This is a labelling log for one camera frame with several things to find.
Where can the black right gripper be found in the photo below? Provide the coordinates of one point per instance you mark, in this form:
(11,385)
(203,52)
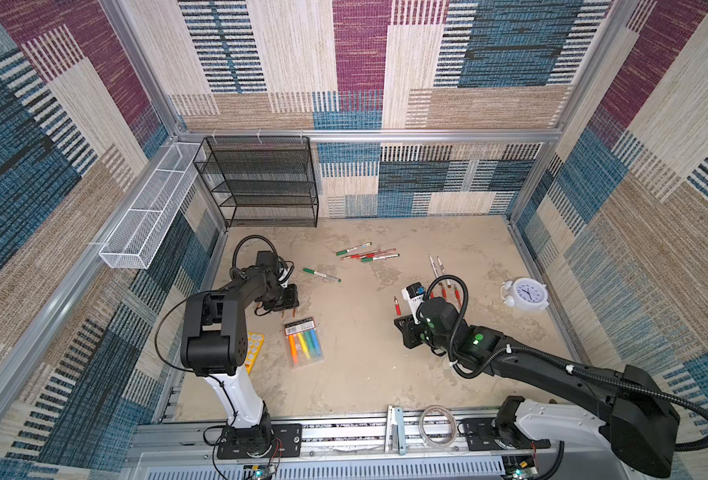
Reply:
(408,330)

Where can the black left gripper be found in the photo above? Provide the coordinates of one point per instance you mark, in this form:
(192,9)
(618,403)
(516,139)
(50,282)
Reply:
(290,300)

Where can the brown capped white marker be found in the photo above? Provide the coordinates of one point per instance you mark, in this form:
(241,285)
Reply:
(441,266)

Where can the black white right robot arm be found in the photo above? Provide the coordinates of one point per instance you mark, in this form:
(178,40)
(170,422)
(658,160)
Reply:
(624,412)

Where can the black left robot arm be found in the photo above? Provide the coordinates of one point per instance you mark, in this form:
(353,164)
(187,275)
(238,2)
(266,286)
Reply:
(214,342)

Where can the highlighter pack in clear case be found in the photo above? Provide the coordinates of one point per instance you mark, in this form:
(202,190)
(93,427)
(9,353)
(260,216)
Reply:
(302,340)

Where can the yellow calculator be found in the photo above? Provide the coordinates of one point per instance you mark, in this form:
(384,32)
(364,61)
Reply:
(255,343)

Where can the green marker top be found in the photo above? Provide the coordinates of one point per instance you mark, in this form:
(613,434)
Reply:
(353,249)

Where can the white alarm clock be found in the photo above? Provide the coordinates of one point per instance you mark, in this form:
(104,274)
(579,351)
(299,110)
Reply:
(526,294)

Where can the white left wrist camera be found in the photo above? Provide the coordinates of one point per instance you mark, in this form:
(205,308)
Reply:
(285,274)

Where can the metal bracket on rail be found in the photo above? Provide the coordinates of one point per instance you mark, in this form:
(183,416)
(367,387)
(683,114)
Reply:
(395,433)

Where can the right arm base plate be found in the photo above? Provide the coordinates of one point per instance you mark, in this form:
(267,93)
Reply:
(484,434)

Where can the black wire mesh shelf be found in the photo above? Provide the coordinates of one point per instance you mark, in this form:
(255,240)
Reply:
(260,181)

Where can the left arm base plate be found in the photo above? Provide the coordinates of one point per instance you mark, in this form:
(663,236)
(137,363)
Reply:
(260,442)

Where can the white wire mesh basket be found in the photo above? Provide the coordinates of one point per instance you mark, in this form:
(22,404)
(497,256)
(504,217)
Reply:
(135,241)

